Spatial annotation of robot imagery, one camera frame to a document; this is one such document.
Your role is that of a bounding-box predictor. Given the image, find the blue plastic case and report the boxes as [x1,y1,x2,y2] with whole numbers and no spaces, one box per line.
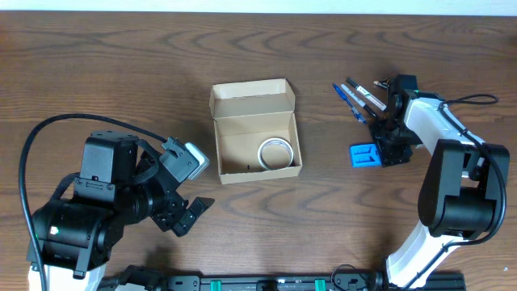
[349,143,381,168]

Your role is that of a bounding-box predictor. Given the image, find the blue ballpoint pen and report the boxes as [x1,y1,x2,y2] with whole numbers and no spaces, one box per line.
[333,83,367,124]

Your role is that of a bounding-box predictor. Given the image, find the brown cardboard box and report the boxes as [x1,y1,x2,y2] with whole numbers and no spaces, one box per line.
[209,78,303,184]

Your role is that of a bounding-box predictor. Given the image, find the white tape roll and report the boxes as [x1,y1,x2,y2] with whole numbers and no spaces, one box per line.
[258,137,294,171]

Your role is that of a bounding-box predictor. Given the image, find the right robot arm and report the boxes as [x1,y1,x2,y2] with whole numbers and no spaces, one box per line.
[368,74,510,290]

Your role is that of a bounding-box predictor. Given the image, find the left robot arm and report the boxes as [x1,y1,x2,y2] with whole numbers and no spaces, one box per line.
[27,131,214,290]

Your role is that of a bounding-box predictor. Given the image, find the white Toyo whiteboard marker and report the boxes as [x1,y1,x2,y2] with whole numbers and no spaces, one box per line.
[347,78,387,112]

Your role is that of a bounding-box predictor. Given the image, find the correction tape dispenser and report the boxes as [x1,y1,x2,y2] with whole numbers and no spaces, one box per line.
[373,78,390,90]

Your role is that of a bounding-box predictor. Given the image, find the grey Sharpie marker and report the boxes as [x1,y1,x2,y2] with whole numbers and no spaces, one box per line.
[341,84,379,120]

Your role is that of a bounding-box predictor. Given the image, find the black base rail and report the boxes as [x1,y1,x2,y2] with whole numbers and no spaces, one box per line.
[96,264,468,291]

